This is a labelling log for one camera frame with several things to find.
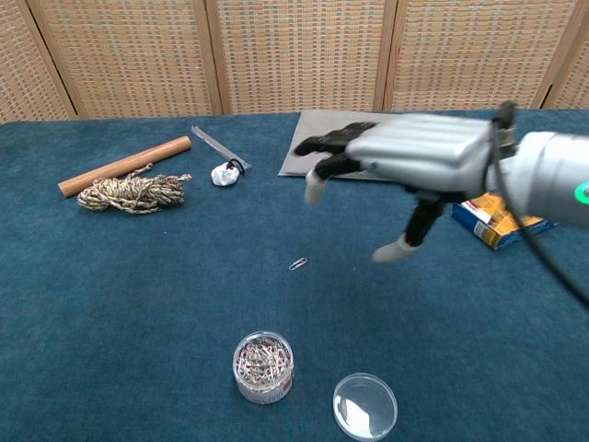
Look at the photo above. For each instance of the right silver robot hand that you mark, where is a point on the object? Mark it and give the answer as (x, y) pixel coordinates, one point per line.
(423, 152)

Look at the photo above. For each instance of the silver paperclip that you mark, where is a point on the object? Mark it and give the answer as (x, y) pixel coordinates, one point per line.
(297, 264)

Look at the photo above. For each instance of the blue yellow carton box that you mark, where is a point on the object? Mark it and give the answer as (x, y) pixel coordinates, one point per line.
(488, 225)

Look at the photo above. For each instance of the clear bag with grey cloth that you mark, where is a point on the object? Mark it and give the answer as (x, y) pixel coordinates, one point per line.
(299, 166)

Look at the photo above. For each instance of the woven folding screen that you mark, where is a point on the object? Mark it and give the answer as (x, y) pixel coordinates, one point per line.
(294, 55)

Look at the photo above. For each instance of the clear plastic strip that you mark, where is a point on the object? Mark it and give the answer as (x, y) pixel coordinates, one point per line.
(216, 143)

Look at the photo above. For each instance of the clear round plastic lid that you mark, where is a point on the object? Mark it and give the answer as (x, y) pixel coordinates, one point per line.
(363, 407)

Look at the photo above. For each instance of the clear jar of paperclips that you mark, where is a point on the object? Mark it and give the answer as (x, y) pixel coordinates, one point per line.
(262, 368)

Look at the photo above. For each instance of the wooden dowel rod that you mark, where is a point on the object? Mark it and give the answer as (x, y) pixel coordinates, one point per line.
(124, 166)

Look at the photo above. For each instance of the teal felt table cover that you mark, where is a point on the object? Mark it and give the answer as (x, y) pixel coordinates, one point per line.
(138, 299)

